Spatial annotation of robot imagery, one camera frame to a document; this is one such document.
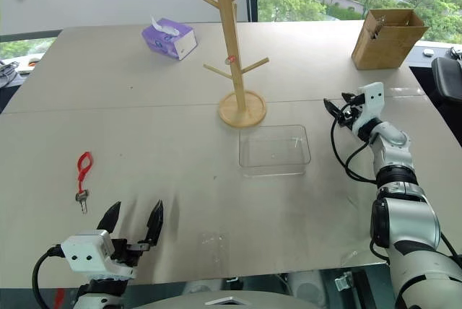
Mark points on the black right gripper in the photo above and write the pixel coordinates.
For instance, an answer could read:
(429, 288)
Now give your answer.
(349, 116)

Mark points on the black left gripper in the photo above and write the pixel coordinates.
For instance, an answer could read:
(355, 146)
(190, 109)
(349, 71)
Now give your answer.
(127, 251)

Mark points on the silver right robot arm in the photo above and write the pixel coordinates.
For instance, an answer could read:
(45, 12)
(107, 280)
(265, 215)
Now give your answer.
(404, 222)

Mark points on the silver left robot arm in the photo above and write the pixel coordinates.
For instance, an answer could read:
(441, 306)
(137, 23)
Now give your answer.
(97, 298)

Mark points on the brown cardboard box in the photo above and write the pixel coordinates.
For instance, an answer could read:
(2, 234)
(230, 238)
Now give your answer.
(382, 45)

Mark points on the clear plastic container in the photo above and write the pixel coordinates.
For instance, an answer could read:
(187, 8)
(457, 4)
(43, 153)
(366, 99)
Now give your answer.
(252, 150)

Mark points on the small white device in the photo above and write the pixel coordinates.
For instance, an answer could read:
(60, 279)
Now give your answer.
(429, 52)

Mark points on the black office chair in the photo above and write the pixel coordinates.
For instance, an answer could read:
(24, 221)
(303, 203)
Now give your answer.
(447, 78)

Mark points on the grey rounded robot torso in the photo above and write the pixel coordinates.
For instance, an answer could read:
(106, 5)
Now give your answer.
(223, 296)

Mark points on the red round sticker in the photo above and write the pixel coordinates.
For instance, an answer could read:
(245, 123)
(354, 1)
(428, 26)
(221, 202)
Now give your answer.
(231, 59)

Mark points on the wooden tree hanger stand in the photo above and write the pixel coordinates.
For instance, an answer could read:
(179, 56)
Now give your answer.
(225, 16)

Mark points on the purple tissue box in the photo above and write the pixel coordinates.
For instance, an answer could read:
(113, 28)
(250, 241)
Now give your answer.
(162, 40)

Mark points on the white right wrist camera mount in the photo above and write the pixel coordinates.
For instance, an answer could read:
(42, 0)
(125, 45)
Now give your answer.
(373, 103)

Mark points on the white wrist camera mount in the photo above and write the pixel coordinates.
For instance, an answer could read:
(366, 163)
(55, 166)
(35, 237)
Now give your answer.
(86, 251)
(373, 103)

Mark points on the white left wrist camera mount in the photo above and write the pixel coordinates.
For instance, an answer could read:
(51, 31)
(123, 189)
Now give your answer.
(86, 251)

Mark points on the metal table bracket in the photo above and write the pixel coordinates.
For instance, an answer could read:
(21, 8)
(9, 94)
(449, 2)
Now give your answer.
(343, 282)

